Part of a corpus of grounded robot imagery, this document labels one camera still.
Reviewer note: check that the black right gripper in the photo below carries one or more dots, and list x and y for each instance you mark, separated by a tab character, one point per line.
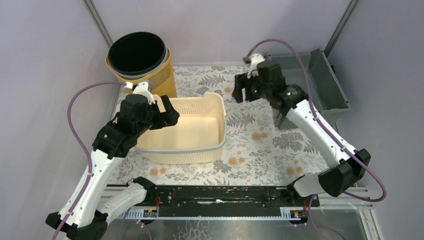
240	80

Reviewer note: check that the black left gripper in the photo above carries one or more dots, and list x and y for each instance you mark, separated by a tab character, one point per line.
162	114

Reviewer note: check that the cream perforated plastic basket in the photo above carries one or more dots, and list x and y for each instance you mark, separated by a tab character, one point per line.
198	137

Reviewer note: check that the yellow bin with black liner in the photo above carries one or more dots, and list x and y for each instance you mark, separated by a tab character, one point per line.
143	56

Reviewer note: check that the grey plastic storage bin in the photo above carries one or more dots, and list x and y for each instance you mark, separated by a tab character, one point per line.
328	96

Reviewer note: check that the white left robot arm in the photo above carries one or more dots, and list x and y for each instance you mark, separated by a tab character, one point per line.
80	219

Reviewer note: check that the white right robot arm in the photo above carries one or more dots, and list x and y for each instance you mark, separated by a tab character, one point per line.
345	163

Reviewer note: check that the floral patterned table mat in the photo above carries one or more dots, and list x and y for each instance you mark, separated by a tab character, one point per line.
256	153

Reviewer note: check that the small circuit board left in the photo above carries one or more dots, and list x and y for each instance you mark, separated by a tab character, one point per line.
149	213

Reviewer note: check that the small circuit board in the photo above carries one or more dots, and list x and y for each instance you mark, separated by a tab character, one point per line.
295	214
149	213

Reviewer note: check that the small circuit board right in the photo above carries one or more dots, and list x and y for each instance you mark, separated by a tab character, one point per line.
295	214

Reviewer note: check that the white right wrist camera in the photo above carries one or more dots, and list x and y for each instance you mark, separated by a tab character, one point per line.
253	61

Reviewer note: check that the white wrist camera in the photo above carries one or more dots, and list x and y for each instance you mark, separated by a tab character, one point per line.
253	61
143	88

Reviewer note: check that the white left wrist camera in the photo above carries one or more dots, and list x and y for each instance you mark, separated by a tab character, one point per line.
143	88

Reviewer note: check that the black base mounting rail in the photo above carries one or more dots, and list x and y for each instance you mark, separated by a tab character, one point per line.
245	199

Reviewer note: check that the white slotted cable duct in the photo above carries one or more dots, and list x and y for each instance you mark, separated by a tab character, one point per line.
278	214

